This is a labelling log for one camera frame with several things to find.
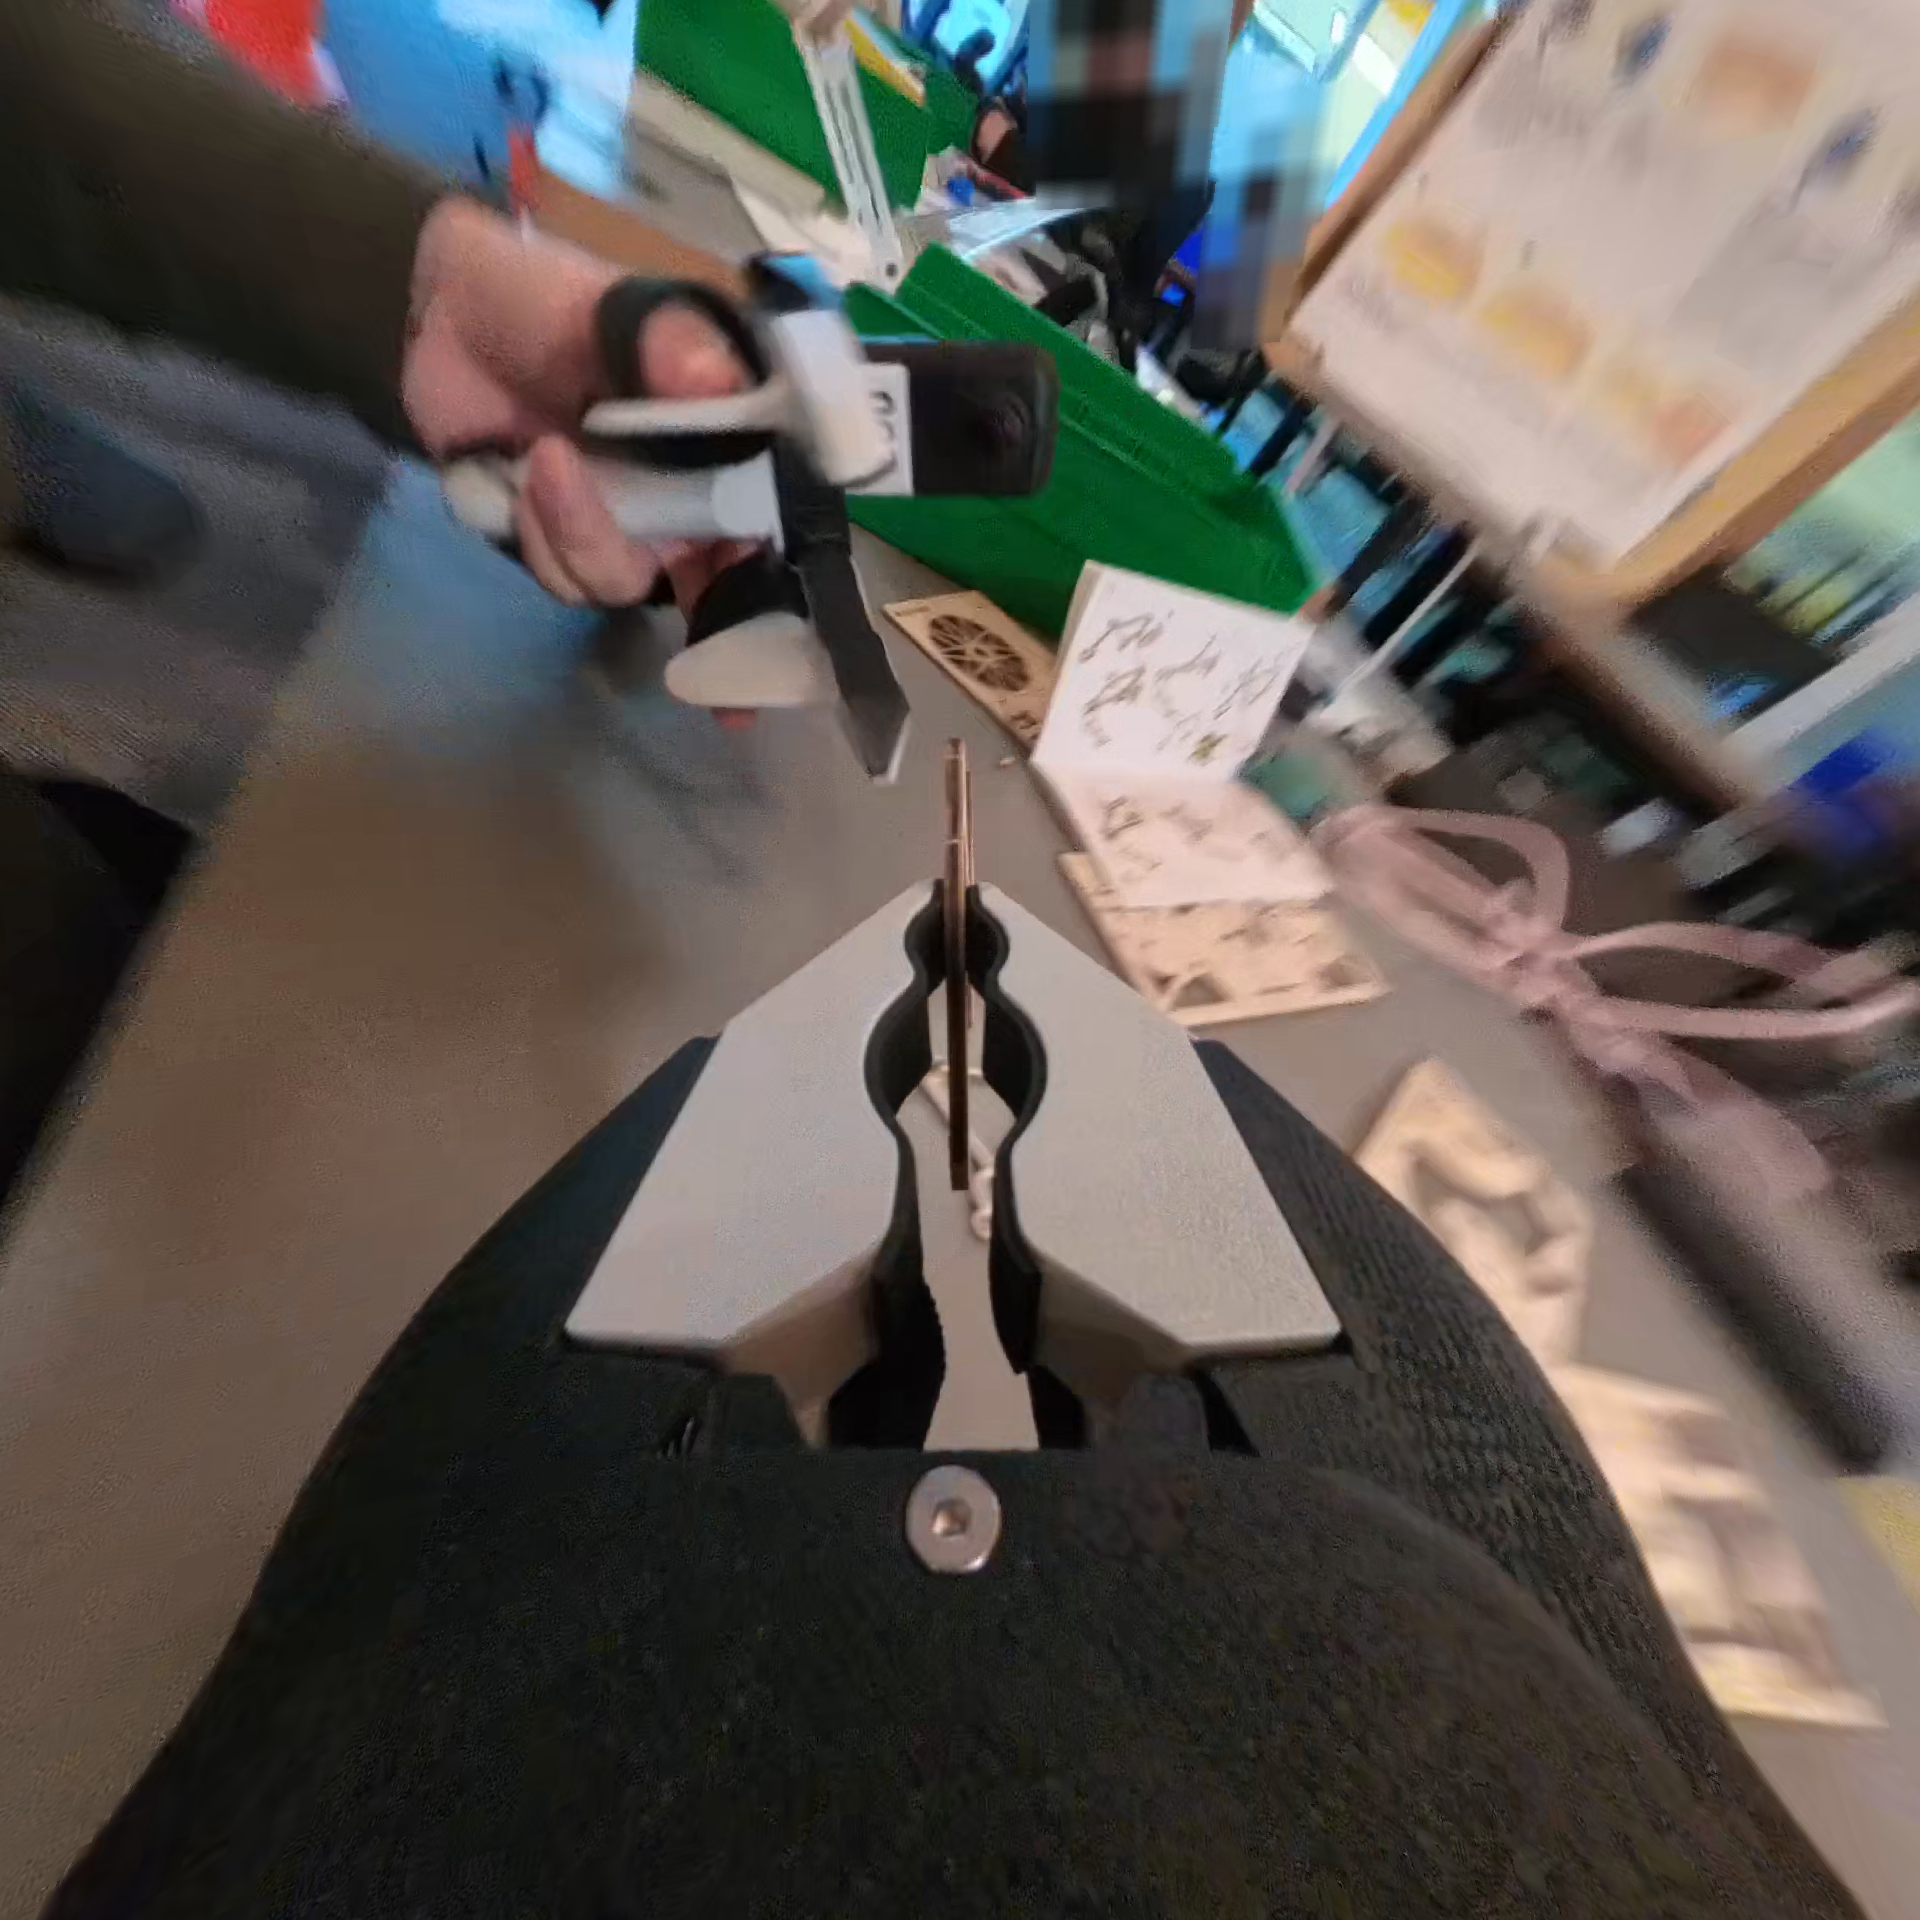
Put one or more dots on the green plastic bin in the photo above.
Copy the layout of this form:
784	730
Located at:
721	76
1142	495

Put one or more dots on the long wooden model strut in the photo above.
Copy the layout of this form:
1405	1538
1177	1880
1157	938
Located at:
955	1050

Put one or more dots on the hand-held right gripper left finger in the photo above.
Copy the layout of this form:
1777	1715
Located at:
734	1185

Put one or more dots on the wooden instruction board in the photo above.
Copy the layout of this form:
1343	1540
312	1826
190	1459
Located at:
1621	271

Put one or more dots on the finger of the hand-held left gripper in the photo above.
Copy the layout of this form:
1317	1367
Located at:
855	660

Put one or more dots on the white slotted bracket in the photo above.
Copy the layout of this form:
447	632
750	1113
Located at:
849	148

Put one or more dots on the person's left hand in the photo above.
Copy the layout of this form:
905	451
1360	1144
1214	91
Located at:
494	330

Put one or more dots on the white instruction booklet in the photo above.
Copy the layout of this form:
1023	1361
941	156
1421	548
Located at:
1170	674

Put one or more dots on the wooden wheel parts sheet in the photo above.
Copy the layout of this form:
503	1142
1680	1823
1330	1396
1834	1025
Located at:
974	651

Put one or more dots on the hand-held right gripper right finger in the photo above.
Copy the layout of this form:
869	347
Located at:
1170	1185

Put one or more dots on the person's left forearm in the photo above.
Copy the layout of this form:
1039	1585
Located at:
195	195

